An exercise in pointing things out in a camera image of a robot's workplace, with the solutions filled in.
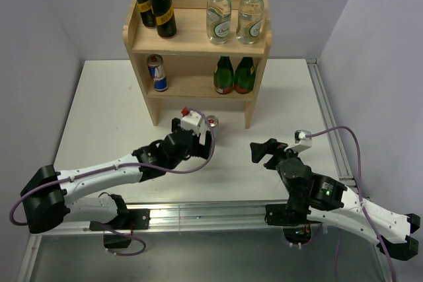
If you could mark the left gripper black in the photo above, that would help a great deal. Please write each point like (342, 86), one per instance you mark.
(200, 149)

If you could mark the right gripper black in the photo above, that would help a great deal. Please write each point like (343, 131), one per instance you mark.
(270, 146)

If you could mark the silver can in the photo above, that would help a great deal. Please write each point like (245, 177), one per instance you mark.
(156, 69)
(214, 125)

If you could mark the silver can front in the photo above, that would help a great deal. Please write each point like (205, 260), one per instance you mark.
(156, 69)

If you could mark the clear bottle green cap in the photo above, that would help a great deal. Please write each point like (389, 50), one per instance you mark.
(250, 15)

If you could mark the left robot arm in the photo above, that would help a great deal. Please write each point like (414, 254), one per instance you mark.
(53, 197)

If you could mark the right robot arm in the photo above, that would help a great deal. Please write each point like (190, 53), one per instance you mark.
(319, 198)

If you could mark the wooden two-tier shelf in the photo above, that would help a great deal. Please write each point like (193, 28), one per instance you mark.
(190, 58)

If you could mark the green glass bottle left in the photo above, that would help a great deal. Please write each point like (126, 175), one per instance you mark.
(223, 76)

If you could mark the green glass bottle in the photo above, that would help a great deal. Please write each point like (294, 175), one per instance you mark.
(244, 76)
(223, 76)

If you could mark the green glass bottle right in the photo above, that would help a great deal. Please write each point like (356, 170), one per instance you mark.
(244, 76)

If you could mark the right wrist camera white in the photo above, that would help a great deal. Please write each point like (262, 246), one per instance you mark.
(302, 141)

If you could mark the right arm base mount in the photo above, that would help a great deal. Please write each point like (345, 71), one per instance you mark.
(297, 229)

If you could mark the aluminium rail frame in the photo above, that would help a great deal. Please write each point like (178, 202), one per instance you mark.
(207, 226)

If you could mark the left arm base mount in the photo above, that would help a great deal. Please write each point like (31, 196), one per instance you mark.
(116, 238)

